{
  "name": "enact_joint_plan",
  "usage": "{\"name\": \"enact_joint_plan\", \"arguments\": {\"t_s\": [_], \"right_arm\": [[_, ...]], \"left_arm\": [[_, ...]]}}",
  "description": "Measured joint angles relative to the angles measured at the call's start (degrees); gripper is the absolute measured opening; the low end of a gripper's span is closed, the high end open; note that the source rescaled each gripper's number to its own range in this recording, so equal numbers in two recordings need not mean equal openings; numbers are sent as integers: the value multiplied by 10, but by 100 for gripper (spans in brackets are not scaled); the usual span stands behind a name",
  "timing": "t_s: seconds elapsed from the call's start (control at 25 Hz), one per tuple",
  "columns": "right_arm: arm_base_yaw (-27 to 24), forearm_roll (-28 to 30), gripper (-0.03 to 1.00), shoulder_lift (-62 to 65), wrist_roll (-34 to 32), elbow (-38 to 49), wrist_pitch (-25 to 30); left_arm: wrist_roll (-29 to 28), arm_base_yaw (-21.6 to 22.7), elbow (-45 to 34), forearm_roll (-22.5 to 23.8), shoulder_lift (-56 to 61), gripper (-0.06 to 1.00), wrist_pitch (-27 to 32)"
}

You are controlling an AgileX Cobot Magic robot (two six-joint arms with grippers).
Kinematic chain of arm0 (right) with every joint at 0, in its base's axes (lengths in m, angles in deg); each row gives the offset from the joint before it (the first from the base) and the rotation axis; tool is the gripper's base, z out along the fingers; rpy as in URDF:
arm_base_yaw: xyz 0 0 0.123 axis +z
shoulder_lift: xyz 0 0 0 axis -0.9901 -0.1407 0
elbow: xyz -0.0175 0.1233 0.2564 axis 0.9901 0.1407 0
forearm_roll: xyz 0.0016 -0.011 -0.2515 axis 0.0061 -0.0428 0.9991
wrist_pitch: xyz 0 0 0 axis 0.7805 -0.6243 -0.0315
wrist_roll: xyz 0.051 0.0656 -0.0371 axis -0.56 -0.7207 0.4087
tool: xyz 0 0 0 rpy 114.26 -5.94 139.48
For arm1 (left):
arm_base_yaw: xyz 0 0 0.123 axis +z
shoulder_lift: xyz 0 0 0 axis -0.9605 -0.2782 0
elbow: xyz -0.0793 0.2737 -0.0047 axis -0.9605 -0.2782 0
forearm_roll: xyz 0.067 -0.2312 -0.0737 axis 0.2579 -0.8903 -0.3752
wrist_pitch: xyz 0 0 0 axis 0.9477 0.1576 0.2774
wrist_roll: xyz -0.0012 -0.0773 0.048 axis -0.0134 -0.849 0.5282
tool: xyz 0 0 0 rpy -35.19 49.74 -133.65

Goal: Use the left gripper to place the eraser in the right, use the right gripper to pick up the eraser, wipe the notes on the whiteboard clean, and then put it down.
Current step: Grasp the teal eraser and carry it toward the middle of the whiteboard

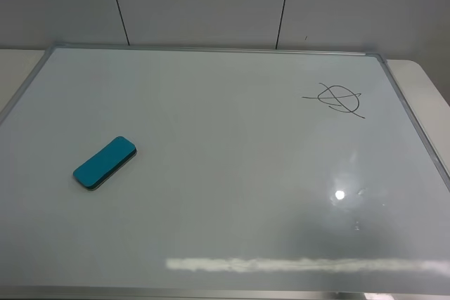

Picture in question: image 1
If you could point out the teal whiteboard eraser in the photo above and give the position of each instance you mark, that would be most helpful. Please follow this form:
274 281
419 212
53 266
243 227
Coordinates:
101 166

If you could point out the black marker scribble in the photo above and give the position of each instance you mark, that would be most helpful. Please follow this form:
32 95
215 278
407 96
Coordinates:
338 98

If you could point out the white whiteboard with aluminium frame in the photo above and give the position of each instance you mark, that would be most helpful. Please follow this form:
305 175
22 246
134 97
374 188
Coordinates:
240 188

